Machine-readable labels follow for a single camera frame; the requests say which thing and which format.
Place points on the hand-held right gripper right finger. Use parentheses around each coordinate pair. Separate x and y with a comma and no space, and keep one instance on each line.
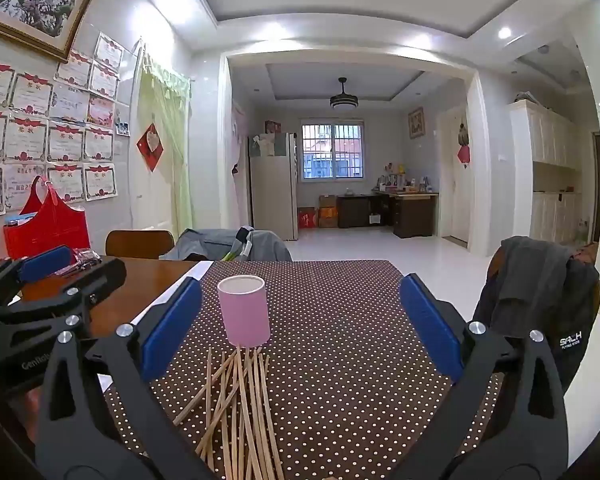
(430,320)

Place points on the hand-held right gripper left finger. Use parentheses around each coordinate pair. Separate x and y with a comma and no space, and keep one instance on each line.
(172,330)

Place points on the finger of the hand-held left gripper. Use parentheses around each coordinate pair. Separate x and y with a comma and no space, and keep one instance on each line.
(45,261)
(105,275)

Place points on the pink paper cup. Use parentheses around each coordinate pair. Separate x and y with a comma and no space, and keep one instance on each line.
(242,315)

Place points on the bunch of wooden chopsticks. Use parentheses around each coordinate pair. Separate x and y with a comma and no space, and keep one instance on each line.
(245,410)

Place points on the clear plastic packet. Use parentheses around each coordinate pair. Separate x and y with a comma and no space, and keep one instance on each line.
(85,259)

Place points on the red felt bag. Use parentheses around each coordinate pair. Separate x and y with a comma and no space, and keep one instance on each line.
(45,232)

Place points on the dark wooden desk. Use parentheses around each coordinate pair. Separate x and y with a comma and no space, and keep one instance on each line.
(412,215)

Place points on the brown polka dot tablecloth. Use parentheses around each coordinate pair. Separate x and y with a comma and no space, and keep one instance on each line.
(330,360)

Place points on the white door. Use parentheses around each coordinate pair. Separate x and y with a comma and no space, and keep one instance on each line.
(452,195)

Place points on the red diamond heart decoration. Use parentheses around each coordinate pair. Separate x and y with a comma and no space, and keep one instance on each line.
(150,147)

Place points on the cluster of small toys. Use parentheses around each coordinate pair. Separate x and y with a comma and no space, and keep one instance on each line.
(405,182)

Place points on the orange printed cardboard box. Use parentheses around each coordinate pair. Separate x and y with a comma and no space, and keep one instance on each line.
(327,218)

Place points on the brown cardboard box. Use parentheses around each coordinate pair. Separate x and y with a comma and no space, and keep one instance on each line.
(327,201)

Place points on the red hanging door ornament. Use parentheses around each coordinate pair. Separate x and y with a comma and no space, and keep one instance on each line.
(463,152)

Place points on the beige refrigerator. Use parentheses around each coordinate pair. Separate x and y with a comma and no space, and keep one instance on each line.
(272,190)

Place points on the pale green door curtain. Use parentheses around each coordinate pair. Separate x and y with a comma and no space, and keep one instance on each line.
(172,110)

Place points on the pink door curtain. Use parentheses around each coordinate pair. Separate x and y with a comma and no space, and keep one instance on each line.
(239,135)

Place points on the barred window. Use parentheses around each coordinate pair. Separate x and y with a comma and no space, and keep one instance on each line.
(332,150)

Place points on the white tall cabinet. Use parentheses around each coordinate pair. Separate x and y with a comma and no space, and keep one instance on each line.
(545,135)

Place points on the round ceiling fan lamp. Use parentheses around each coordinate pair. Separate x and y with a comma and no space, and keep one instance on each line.
(343,101)

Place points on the framed blossom tree picture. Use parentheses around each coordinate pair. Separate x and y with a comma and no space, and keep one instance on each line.
(35,5)

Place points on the wall of award certificates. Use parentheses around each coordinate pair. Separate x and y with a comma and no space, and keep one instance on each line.
(65,142)

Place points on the small wall photos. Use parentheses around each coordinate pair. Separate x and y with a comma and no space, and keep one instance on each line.
(122,128)

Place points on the small framed wall picture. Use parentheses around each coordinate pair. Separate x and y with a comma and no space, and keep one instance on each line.
(416,122)

